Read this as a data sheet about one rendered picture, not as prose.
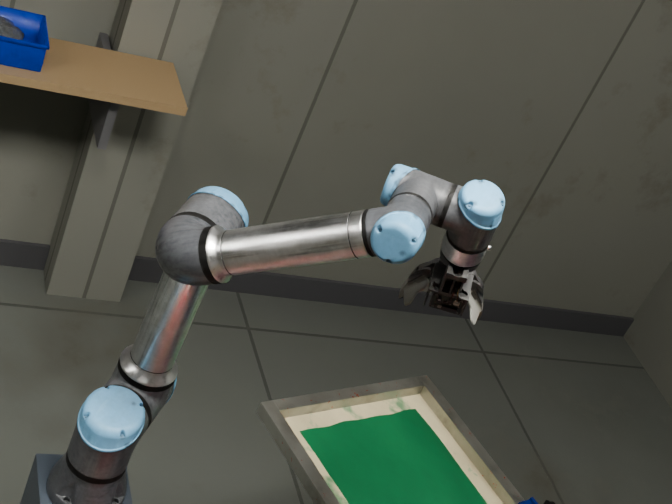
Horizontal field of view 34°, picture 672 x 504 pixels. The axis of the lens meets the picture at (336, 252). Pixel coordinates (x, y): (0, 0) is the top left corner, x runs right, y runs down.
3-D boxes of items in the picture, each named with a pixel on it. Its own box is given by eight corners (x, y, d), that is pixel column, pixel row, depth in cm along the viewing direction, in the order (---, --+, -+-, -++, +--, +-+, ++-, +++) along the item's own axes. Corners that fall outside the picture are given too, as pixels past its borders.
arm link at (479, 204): (464, 167, 176) (514, 186, 175) (449, 209, 185) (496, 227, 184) (450, 201, 171) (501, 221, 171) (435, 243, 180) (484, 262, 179)
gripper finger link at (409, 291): (383, 308, 198) (420, 294, 192) (390, 283, 202) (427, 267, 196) (395, 317, 200) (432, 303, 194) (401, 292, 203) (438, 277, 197)
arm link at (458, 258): (450, 213, 184) (496, 226, 184) (444, 229, 188) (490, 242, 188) (442, 247, 180) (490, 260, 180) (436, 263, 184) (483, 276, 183)
